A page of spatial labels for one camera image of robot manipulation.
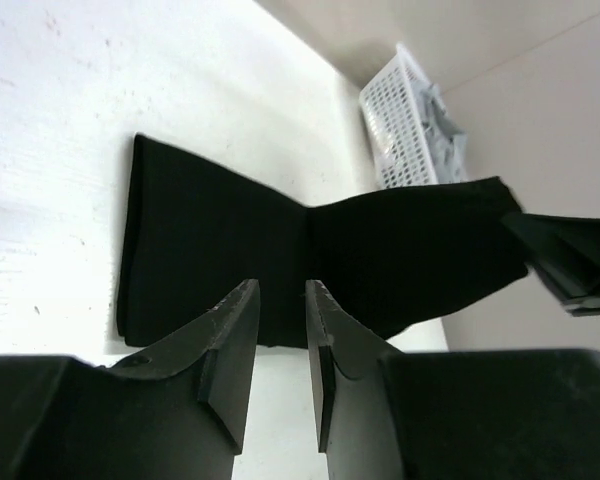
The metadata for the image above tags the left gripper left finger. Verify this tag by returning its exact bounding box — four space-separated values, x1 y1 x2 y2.
69 280 259 479

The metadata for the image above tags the white plastic laundry basket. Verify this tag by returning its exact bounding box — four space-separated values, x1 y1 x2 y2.
359 43 441 189

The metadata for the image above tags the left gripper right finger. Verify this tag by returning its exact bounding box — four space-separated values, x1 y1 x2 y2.
305 280 404 479

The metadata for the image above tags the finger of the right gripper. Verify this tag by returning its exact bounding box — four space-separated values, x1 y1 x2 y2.
503 213 600 280

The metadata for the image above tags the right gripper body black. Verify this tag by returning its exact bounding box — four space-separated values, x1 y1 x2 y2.
534 236 600 317

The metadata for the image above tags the black tank top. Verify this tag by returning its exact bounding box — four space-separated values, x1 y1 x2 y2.
116 135 528 348

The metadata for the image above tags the crumpled grey tank top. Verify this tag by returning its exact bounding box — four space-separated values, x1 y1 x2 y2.
418 84 467 184

